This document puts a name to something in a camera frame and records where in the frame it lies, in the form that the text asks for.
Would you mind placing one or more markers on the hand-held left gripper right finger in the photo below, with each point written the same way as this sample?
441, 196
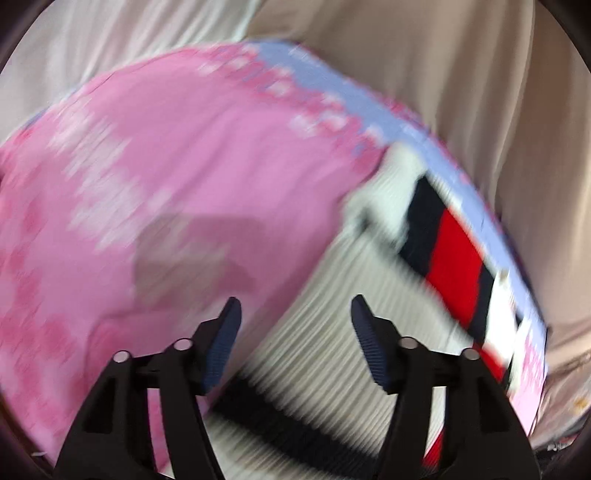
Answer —
371, 344

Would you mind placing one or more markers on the pink printed blanket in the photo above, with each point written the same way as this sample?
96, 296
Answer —
152, 194

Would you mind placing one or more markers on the white striped knit sweater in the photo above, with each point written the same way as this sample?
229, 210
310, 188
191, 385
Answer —
351, 318

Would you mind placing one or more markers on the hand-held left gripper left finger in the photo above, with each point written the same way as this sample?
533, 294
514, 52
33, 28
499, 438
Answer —
225, 339

